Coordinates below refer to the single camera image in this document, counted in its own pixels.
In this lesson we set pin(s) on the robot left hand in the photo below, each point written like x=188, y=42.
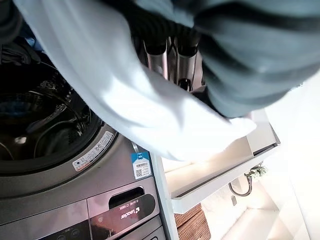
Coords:
x=160, y=27

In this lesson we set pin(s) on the white garment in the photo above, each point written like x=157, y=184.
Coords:
x=125, y=100

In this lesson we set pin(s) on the grey striped garment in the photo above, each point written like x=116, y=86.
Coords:
x=250, y=62

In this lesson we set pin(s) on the dark clothes in drum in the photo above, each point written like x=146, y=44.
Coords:
x=17, y=55

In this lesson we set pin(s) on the washing machine detergent drawer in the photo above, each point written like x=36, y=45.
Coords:
x=125, y=200

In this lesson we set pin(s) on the grey front-load washing machine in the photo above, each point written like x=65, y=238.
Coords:
x=62, y=185

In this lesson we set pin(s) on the blue QR code sticker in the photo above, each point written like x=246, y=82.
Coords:
x=141, y=165

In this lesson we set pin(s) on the white warning sticker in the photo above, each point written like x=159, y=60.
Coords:
x=93, y=151

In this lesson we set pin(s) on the small green plant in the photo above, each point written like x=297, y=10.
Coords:
x=258, y=171

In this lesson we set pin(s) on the chrome faucet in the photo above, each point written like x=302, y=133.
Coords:
x=241, y=191

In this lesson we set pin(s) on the brown wicker basket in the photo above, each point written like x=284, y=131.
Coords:
x=191, y=223

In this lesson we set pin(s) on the white wall cabinet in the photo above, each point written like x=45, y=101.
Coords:
x=212, y=170

